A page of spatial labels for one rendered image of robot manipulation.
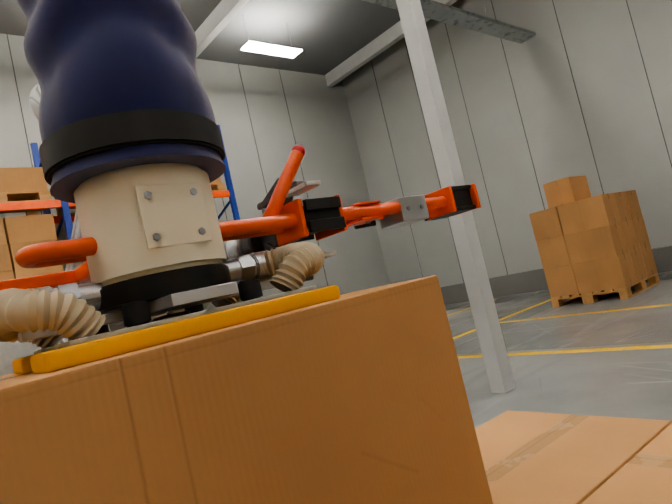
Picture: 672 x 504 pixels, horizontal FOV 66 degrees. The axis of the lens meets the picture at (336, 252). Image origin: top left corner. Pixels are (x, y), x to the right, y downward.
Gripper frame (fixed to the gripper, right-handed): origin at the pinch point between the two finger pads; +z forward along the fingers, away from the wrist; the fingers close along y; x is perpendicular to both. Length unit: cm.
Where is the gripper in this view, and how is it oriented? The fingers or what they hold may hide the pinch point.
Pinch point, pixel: (315, 220)
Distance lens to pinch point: 85.5
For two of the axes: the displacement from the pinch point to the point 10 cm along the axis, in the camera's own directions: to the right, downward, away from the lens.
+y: 2.2, 9.7, -0.6
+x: -7.8, 1.4, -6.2
